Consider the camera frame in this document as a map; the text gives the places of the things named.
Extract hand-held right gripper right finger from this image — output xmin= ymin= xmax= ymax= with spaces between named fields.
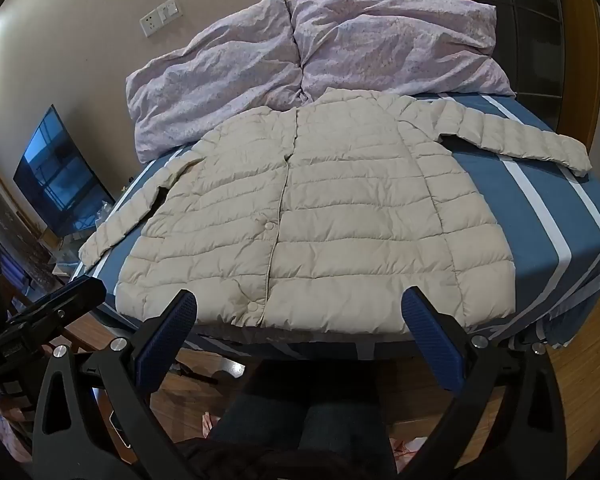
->
xmin=395 ymin=287 xmax=567 ymax=480

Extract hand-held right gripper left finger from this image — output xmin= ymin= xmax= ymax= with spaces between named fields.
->
xmin=22 ymin=289 xmax=199 ymax=480

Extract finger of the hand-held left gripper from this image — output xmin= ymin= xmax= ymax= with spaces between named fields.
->
xmin=7 ymin=276 xmax=107 ymax=327

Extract beige puffer jacket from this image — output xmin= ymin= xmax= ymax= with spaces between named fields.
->
xmin=78 ymin=87 xmax=592 ymax=335

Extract wooden television cabinet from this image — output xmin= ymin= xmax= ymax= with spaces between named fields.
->
xmin=0 ymin=210 xmax=108 ymax=311

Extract pink plastic bag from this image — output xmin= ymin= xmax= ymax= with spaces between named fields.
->
xmin=387 ymin=435 xmax=433 ymax=463
xmin=200 ymin=410 xmax=227 ymax=442

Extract flat screen television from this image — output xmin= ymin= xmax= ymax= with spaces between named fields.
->
xmin=13 ymin=105 xmax=117 ymax=237

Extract person's legs in dark trousers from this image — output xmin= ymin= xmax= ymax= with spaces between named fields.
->
xmin=180 ymin=357 xmax=401 ymax=480

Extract bed with blue striped sheet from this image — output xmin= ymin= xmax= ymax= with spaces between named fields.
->
xmin=70 ymin=92 xmax=600 ymax=361

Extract pink floral duvet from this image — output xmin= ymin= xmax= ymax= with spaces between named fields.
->
xmin=125 ymin=0 xmax=516 ymax=163

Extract dark glass wardrobe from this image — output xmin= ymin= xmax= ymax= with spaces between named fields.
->
xmin=467 ymin=0 xmax=600 ymax=133

